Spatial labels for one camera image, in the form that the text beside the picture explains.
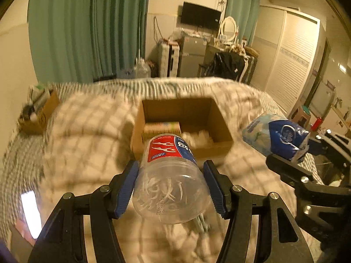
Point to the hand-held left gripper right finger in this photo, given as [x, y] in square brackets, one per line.
[216, 193]

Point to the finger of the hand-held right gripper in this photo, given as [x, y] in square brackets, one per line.
[288, 167]
[318, 145]

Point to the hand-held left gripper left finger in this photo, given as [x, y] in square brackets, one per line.
[126, 190]

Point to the blue white tissue pack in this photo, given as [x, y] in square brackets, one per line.
[274, 135]

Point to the clear plastic jar red label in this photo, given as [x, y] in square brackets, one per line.
[170, 178]

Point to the red fire extinguisher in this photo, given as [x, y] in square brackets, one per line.
[316, 123]

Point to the white plastic packets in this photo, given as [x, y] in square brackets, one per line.
[198, 138]

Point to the white sliding wardrobe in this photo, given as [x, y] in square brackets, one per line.
[285, 57]

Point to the glowing smartphone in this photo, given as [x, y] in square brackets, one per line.
[30, 213]

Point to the cardboard box with clutter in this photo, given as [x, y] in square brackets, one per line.
[41, 112]

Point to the black jacket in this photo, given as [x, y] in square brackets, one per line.
[224, 64]

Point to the clear large water bottle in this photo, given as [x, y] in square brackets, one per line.
[142, 70]

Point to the white suitcase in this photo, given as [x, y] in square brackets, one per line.
[167, 60]

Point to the grey small fridge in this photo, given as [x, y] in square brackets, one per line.
[192, 57]

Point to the white framed round mirror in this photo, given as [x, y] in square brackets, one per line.
[229, 28]

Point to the narrow green curtain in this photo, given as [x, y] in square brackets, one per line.
[242, 8]

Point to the wide green curtain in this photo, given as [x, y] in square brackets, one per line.
[82, 30]

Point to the black wall television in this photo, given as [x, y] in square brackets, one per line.
[200, 16]

